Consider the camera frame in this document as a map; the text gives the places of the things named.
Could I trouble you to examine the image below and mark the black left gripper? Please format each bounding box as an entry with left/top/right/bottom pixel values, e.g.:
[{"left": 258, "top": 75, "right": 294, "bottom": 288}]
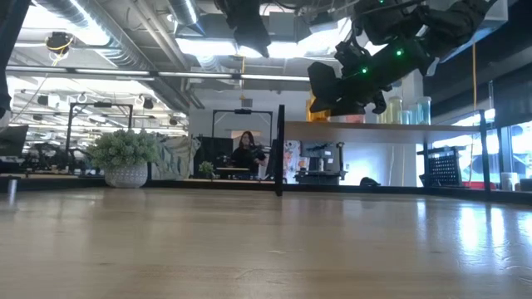
[{"left": 215, "top": 0, "right": 273, "bottom": 58}]

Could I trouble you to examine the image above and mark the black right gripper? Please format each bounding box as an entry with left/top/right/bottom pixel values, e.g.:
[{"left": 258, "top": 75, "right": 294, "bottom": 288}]
[{"left": 330, "top": 37, "right": 436, "bottom": 117}]

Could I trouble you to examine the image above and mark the large orange medicine bottle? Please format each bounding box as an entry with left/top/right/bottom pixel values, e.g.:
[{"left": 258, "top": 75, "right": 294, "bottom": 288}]
[{"left": 306, "top": 93, "right": 333, "bottom": 124}]

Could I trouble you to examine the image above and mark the grey ceiling junction box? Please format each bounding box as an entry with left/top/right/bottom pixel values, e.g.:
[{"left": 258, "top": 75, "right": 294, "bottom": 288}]
[{"left": 269, "top": 11, "right": 298, "bottom": 41}]

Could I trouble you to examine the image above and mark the black desktop machine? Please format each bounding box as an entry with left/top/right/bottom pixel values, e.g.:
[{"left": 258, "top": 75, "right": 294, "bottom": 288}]
[{"left": 293, "top": 140, "right": 348, "bottom": 186}]

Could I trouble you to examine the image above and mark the long white light tube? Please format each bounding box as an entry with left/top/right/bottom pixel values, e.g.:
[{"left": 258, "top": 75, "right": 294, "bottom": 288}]
[{"left": 6, "top": 65, "right": 311, "bottom": 83}]

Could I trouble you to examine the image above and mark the colourful poster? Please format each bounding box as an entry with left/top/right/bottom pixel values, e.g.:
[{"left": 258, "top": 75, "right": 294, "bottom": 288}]
[{"left": 284, "top": 140, "right": 309, "bottom": 184}]

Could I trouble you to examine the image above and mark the black mesh panel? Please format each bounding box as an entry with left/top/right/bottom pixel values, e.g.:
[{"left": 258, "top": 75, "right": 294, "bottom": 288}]
[{"left": 417, "top": 145, "right": 466, "bottom": 189}]

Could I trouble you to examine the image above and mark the black monitor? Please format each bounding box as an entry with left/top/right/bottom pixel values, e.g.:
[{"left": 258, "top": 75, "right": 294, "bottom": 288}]
[{"left": 194, "top": 135, "right": 234, "bottom": 180}]

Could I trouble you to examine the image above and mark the person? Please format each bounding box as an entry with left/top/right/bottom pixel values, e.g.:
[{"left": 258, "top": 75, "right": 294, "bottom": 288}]
[{"left": 229, "top": 130, "right": 269, "bottom": 178}]

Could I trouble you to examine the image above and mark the small green plant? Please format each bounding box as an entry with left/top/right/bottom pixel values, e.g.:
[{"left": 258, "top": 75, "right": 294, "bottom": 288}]
[{"left": 198, "top": 160, "right": 216, "bottom": 180}]

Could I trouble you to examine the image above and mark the pale draped cloth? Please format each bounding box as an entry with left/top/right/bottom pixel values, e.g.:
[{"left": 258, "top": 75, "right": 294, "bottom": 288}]
[{"left": 155, "top": 135, "right": 201, "bottom": 180}]

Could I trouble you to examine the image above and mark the white cylinder container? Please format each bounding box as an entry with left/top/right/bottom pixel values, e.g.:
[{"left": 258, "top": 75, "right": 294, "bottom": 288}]
[{"left": 500, "top": 171, "right": 520, "bottom": 192}]

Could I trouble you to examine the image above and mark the green plant in white pot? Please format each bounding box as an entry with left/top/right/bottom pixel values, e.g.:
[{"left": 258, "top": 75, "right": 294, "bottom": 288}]
[{"left": 85, "top": 128, "right": 163, "bottom": 189}]

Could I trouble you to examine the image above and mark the black yellow ceiling reel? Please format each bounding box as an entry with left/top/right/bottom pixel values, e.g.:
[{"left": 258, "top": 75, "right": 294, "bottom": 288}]
[{"left": 44, "top": 31, "right": 76, "bottom": 55}]

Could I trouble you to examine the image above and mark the dark monitor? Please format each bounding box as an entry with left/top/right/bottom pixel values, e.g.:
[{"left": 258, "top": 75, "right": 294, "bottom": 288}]
[{"left": 0, "top": 124, "right": 29, "bottom": 159}]

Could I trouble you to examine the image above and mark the wooden shelf black frame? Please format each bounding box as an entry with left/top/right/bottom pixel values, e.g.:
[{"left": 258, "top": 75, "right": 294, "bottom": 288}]
[{"left": 274, "top": 104, "right": 492, "bottom": 197}]

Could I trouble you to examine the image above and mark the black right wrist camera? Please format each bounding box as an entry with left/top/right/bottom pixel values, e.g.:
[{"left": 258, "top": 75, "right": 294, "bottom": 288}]
[{"left": 307, "top": 61, "right": 345, "bottom": 114}]

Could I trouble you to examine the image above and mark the silver ceiling air duct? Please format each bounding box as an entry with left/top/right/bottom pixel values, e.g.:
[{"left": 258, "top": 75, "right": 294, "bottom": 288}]
[{"left": 168, "top": 0, "right": 208, "bottom": 37}]

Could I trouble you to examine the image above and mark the black metal gantry frame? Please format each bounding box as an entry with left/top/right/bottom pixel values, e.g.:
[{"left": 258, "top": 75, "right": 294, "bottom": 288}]
[
  {"left": 210, "top": 108, "right": 274, "bottom": 145},
  {"left": 64, "top": 101, "right": 135, "bottom": 165}
]

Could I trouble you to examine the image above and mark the black aluminium frame rail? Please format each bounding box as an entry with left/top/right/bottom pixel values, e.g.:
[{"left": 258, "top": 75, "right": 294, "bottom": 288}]
[
  {"left": 446, "top": 187, "right": 532, "bottom": 205},
  {"left": 0, "top": 174, "right": 449, "bottom": 196}
]

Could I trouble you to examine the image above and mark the grey short post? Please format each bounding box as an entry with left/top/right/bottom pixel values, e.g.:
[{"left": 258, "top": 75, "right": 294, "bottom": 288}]
[{"left": 6, "top": 176, "right": 20, "bottom": 204}]

